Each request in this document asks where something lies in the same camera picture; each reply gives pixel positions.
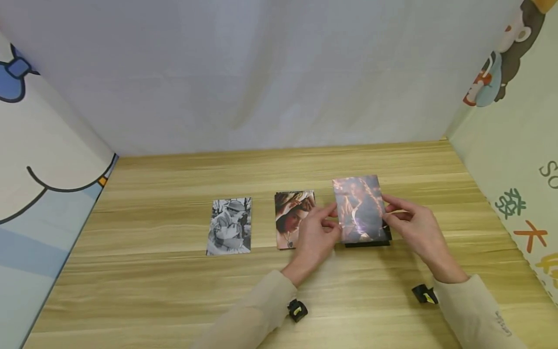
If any person's left hand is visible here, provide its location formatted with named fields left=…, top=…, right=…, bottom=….
left=281, top=203, right=342, bottom=288

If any person's left forearm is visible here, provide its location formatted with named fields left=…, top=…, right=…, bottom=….
left=191, top=270, right=298, bottom=349

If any black flat photo frame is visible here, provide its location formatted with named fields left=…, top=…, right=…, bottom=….
left=344, top=224, right=392, bottom=249

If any brown toned portrait photo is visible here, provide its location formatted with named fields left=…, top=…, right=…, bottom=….
left=274, top=190, right=316, bottom=250

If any purple and orange photo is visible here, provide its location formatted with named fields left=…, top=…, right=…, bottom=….
left=332, top=174, right=389, bottom=244

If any person's right forearm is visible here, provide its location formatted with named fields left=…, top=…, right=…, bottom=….
left=433, top=274, right=529, bottom=349

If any person's right hand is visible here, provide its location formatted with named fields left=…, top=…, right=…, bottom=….
left=383, top=194, right=470, bottom=285

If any black wrist band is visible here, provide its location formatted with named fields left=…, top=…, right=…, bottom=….
left=411, top=284, right=438, bottom=305
left=286, top=299, right=310, bottom=323

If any black and white photo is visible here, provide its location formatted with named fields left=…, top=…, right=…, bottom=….
left=205, top=197, right=253, bottom=256

